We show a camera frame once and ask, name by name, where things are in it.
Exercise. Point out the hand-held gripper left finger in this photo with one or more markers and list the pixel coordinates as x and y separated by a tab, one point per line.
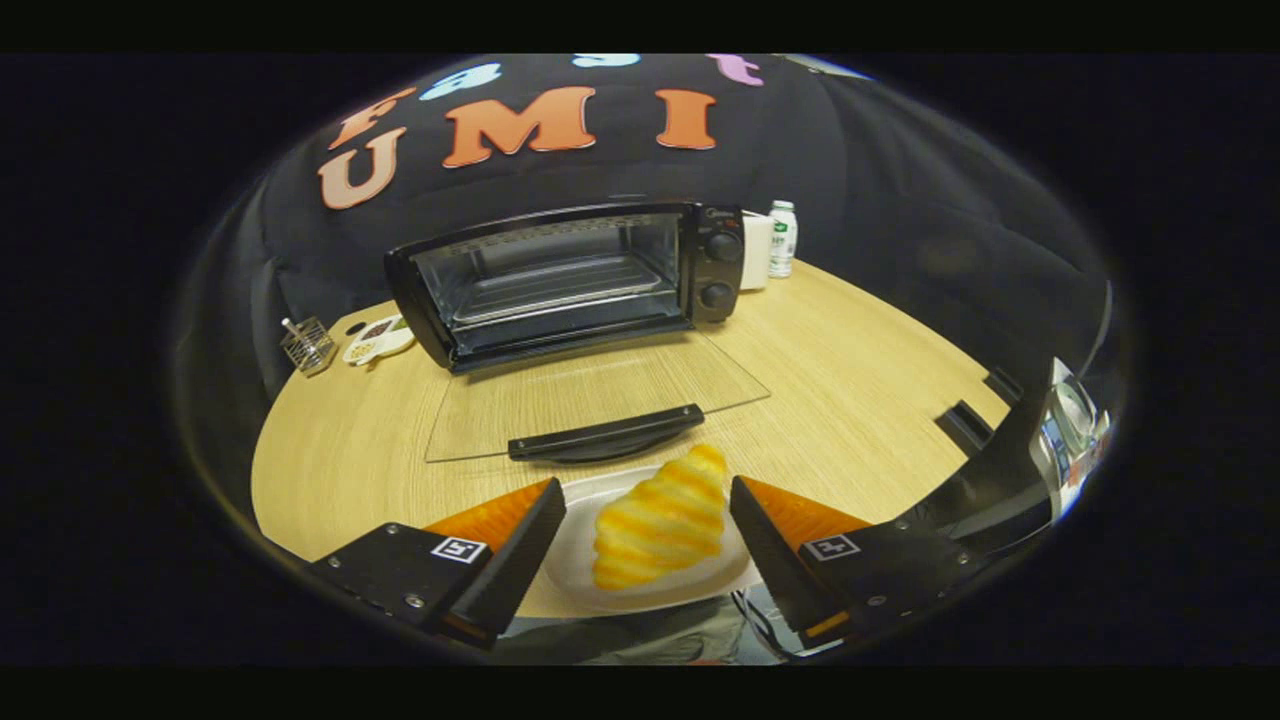
520	560

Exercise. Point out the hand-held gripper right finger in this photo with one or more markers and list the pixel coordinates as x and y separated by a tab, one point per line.
775	560

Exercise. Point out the yellow croissant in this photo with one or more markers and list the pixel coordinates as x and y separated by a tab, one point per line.
655	520

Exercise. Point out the black toaster oven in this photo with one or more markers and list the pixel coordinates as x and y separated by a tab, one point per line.
715	265

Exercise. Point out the white pop-up toaster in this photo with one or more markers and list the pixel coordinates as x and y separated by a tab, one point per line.
756	250

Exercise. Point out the white plate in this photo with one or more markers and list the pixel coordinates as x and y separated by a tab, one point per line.
580	565

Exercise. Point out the small white snack dish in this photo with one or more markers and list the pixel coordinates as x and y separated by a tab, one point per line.
380	340

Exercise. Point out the white bottle with green label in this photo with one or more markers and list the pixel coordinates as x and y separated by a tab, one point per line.
782	240

